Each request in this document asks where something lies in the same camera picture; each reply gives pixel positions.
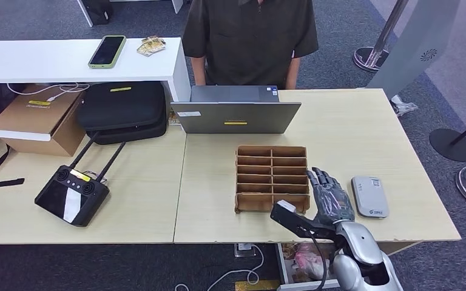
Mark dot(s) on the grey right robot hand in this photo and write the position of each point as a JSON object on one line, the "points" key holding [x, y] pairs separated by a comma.
{"points": [[331, 201]]}

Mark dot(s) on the wooden card organiser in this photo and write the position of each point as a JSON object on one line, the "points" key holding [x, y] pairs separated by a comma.
{"points": [[271, 180]]}

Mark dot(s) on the orange hotel card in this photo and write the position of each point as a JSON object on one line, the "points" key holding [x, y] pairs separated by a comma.
{"points": [[153, 40], [150, 50]]}

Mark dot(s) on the person's left forearm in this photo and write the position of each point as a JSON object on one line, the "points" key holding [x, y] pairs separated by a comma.
{"points": [[292, 74]]}

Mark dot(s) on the person's right forearm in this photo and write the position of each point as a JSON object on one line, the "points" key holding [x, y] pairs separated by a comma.
{"points": [[199, 72]]}

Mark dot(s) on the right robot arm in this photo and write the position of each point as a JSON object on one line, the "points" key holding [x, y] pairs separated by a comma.
{"points": [[357, 249]]}

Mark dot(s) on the person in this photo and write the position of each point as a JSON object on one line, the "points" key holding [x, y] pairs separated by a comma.
{"points": [[249, 40]]}

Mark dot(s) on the pink plastic bag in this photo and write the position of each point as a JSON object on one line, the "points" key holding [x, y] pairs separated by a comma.
{"points": [[307, 263]]}

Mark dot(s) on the white open drawer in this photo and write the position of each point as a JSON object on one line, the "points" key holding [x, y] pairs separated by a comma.
{"points": [[283, 269]]}

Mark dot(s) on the silver floor socket box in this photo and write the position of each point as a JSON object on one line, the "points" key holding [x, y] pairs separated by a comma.
{"points": [[244, 250]]}

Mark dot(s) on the gold floor tape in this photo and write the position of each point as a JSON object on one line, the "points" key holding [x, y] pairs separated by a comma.
{"points": [[257, 286]]}

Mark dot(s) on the clear plastic wrapper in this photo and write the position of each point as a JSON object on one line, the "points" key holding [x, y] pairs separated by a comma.
{"points": [[402, 107]]}

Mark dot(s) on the grey laptop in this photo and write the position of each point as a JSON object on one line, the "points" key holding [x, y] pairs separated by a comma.
{"points": [[236, 116]]}

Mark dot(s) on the black-based stanchion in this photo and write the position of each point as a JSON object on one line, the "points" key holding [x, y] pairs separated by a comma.
{"points": [[450, 145]]}

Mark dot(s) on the grey sign panel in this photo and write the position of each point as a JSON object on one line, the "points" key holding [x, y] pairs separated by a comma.
{"points": [[418, 52]]}

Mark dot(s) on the printed paper packet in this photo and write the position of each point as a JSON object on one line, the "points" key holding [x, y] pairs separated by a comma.
{"points": [[174, 117]]}

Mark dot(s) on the black zip carrying case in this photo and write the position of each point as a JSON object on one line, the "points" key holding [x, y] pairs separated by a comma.
{"points": [[119, 107]]}

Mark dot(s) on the black remote controller with antennas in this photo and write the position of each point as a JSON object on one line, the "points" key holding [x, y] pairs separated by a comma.
{"points": [[71, 197]]}

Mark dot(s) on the green-cased smartphone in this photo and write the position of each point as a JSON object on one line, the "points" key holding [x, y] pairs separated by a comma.
{"points": [[107, 52]]}

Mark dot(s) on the black box under table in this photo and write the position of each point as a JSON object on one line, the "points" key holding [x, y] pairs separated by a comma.
{"points": [[96, 12]]}

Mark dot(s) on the brown cardboard box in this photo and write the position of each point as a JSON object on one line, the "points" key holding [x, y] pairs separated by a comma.
{"points": [[35, 120]]}

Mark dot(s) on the white counter shelf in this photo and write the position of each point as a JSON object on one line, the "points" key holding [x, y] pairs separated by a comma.
{"points": [[36, 60]]}

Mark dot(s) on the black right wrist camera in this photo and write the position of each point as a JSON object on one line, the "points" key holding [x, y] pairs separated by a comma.
{"points": [[293, 221]]}

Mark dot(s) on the chrome stanchion post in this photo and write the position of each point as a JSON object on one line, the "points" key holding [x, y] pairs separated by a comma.
{"points": [[367, 59]]}

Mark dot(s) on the white table frame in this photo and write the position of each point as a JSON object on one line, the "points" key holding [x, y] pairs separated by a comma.
{"points": [[84, 14]]}

